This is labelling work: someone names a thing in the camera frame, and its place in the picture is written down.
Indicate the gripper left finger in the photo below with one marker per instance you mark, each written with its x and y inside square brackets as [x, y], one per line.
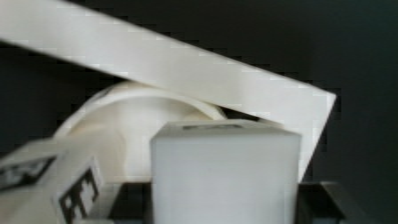
[133, 208]

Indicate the white front fence bar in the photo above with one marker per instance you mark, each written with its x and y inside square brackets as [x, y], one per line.
[79, 35]

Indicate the white round stool seat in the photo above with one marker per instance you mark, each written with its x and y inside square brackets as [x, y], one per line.
[131, 109]

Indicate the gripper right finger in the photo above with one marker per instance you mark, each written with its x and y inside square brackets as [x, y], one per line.
[323, 204]

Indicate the white stool leg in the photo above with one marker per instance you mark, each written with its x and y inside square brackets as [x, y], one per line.
[225, 165]
[51, 182]

